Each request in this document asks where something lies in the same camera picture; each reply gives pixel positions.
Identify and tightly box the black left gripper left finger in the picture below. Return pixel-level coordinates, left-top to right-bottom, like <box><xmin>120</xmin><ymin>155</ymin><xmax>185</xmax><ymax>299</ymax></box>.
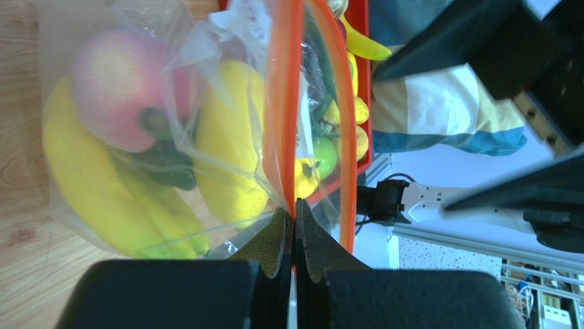
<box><xmin>57</xmin><ymin>209</ymin><xmax>294</xmax><ymax>328</ymax></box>

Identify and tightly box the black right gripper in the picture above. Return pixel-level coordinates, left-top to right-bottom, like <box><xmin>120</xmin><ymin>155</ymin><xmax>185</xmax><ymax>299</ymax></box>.
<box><xmin>372</xmin><ymin>1</ymin><xmax>583</xmax><ymax>212</ymax></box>

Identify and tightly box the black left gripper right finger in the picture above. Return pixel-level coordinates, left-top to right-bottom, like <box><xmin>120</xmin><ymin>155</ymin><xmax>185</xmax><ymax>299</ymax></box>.
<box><xmin>293</xmin><ymin>200</ymin><xmax>523</xmax><ymax>328</ymax></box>

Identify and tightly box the yellow mango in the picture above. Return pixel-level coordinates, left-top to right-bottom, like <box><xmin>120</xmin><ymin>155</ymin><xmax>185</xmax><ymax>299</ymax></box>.
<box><xmin>195</xmin><ymin>60</ymin><xmax>269</xmax><ymax>229</ymax></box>

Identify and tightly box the dark green avocado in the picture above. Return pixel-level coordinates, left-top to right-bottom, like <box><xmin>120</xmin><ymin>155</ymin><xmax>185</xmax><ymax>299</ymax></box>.
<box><xmin>128</xmin><ymin>140</ymin><xmax>197</xmax><ymax>191</ymax></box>

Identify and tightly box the yellow banana bunch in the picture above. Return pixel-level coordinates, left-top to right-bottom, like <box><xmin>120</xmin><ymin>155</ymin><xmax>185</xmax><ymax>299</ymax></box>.
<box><xmin>42</xmin><ymin>78</ymin><xmax>210</xmax><ymax>259</ymax></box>

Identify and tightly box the clear orange zip top bag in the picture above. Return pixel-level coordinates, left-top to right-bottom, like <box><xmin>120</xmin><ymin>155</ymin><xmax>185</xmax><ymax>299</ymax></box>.
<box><xmin>38</xmin><ymin>1</ymin><xmax>357</xmax><ymax>258</ymax></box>

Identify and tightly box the pink peach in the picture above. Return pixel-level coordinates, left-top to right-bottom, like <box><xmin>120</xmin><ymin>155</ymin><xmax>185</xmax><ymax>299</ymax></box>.
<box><xmin>72</xmin><ymin>29</ymin><xmax>197</xmax><ymax>153</ymax></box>

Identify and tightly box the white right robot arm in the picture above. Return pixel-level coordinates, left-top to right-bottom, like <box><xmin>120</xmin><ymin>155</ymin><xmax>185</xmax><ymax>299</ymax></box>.
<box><xmin>373</xmin><ymin>1</ymin><xmax>583</xmax><ymax>234</ymax></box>

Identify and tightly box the striped blue yellow pillow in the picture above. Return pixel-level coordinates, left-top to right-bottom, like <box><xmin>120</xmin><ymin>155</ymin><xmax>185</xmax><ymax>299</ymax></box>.
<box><xmin>369</xmin><ymin>1</ymin><xmax>527</xmax><ymax>156</ymax></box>

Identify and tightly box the yellow bell pepper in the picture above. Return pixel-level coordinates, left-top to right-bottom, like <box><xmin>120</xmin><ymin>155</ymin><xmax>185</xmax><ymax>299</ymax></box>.
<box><xmin>294</xmin><ymin>158</ymin><xmax>319</xmax><ymax>199</ymax></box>

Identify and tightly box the green lime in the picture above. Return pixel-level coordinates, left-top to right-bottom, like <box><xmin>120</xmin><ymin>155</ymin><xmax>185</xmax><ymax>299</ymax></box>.
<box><xmin>313</xmin><ymin>137</ymin><xmax>338</xmax><ymax>180</ymax></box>

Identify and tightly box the small yellow banana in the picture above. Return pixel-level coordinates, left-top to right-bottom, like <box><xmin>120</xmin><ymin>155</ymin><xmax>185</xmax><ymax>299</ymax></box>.
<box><xmin>340</xmin><ymin>16</ymin><xmax>392</xmax><ymax>61</ymax></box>

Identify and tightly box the red plastic tray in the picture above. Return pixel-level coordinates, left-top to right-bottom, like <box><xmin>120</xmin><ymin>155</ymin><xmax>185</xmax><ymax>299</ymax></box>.
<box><xmin>198</xmin><ymin>1</ymin><xmax>371</xmax><ymax>211</ymax></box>

